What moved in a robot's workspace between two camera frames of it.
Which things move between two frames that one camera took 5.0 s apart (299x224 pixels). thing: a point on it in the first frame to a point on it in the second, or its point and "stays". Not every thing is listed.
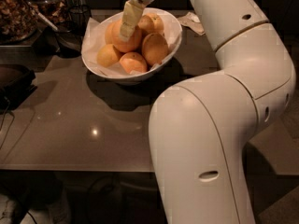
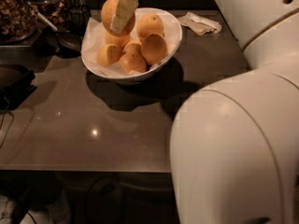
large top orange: (113, 37) to (107, 11)
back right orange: (150, 23) stays
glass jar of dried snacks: (19, 21) stays
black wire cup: (78, 16) stays
